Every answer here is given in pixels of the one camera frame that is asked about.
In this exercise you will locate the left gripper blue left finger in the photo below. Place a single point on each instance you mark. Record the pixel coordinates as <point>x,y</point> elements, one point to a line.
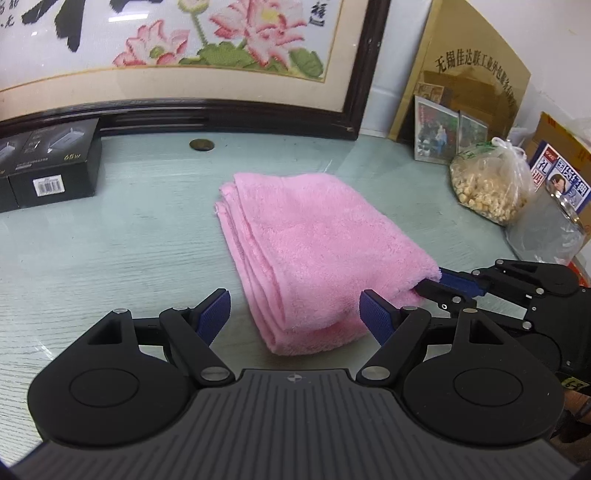
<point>188,335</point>

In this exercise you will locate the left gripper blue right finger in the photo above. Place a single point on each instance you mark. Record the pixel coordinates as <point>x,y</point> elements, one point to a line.
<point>401,333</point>

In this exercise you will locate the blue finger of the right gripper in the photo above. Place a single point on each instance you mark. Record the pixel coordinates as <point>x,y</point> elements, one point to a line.
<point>462,282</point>
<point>449,299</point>

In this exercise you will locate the pink towel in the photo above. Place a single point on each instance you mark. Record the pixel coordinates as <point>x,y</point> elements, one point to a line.
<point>305,248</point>

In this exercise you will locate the clear plastic bag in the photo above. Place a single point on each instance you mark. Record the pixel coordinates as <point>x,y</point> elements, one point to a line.
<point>546,230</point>

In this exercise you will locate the plastic bag of nuts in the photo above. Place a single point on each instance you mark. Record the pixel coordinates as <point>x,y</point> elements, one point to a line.
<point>493,179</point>

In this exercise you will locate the cardboard box with printed paper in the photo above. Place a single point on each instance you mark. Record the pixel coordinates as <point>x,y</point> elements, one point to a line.
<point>556,157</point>

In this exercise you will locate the framed couple photo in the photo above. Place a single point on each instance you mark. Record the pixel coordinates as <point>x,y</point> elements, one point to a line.
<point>436,132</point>

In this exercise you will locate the gold company plaque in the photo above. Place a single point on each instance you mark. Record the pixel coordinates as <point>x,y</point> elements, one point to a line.
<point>480,74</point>

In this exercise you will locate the black charger box right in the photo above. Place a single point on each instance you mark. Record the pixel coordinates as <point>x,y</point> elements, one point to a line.
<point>57,163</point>

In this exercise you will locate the black charger box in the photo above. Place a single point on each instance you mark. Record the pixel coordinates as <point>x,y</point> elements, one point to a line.
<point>10,148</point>
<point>57,163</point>

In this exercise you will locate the black charger box left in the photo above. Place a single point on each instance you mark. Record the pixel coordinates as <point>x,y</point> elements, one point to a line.
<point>10,148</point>

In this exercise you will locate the framed lotus cross-stitch picture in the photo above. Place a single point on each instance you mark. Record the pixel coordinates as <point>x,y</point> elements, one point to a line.
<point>284,67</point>

